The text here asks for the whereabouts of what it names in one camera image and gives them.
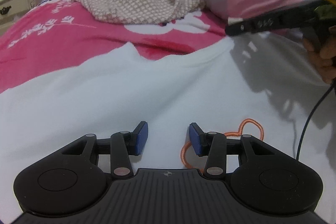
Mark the person's right hand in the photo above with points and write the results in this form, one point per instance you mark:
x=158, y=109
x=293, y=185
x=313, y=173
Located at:
x=323, y=60

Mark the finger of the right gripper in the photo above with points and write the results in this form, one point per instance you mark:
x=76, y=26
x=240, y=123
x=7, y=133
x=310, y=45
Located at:
x=274, y=20

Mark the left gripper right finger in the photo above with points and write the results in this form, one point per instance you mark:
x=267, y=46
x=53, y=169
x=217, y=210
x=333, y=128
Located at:
x=215, y=146

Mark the pink floral bed sheet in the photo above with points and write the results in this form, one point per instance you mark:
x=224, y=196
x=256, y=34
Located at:
x=59, y=34

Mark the white bear sweatshirt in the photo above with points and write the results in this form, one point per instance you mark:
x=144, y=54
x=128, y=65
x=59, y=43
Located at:
x=265, y=77

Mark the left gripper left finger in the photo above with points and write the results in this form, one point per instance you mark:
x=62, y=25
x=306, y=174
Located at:
x=120, y=146

